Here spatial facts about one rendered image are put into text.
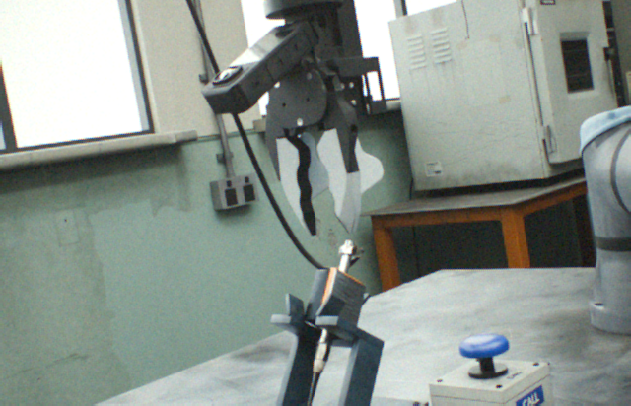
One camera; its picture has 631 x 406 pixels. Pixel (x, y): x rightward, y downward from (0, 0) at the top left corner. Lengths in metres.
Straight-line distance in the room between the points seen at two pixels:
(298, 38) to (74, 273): 1.64
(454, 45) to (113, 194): 1.24
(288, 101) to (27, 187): 1.56
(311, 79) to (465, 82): 2.17
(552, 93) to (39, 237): 1.58
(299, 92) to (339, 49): 0.06
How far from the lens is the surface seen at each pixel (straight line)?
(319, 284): 0.75
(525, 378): 0.69
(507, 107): 2.80
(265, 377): 0.97
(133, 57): 2.53
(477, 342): 0.69
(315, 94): 0.72
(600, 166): 0.92
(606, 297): 0.95
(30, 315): 2.25
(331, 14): 0.78
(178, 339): 2.48
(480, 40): 2.84
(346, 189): 0.72
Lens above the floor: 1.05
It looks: 4 degrees down
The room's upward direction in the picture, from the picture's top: 10 degrees counter-clockwise
